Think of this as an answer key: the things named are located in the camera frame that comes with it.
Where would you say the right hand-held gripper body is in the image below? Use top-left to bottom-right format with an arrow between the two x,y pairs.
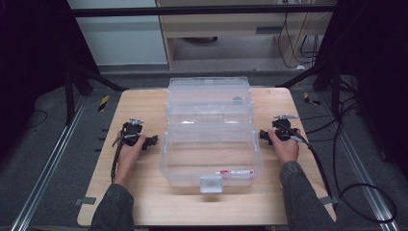
270,114 -> 304,143

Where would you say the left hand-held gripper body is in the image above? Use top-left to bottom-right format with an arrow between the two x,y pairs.
112,117 -> 147,148

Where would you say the clear plastic storage box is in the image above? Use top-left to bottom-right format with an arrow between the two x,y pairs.
159,75 -> 264,194

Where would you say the person's right hand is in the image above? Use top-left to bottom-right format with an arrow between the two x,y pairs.
268,128 -> 301,166

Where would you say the person's left hand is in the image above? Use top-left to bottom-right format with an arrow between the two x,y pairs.
114,130 -> 147,187

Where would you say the yellow black striped tape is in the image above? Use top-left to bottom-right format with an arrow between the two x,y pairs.
302,91 -> 322,107
97,94 -> 111,113

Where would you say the white red marker pen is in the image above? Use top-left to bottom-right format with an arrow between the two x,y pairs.
215,168 -> 256,176

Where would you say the black metal stand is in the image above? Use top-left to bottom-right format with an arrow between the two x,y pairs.
63,64 -> 129,126
276,57 -> 360,121

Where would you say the white cabinet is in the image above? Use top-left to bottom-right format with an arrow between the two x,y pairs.
66,0 -> 169,66

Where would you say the wooden desk with drawer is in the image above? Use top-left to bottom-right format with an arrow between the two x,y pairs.
156,0 -> 338,69

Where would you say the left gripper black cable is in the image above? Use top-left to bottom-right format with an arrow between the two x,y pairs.
110,128 -> 127,185

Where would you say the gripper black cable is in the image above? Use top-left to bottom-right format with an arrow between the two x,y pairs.
110,128 -> 127,185
278,123 -> 335,200

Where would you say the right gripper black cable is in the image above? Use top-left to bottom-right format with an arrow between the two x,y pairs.
278,123 -> 335,200

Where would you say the aluminium floor rail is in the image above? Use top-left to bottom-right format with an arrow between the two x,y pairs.
317,92 -> 402,231
10,95 -> 89,231

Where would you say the black floor cable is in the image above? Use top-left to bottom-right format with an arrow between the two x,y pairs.
331,95 -> 398,224

